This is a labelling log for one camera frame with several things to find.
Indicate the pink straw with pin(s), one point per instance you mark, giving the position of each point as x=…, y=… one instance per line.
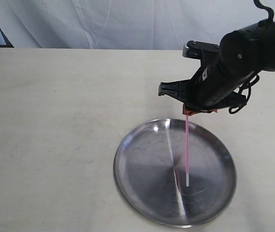
x=187, y=151

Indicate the white backdrop cloth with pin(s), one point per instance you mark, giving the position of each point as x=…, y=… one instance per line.
x=123, y=24

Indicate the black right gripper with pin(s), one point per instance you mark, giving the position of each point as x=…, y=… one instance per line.
x=211, y=88

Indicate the round metal plate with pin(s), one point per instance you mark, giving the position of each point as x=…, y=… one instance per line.
x=150, y=173

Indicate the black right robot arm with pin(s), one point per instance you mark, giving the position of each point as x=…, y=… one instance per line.
x=253, y=47

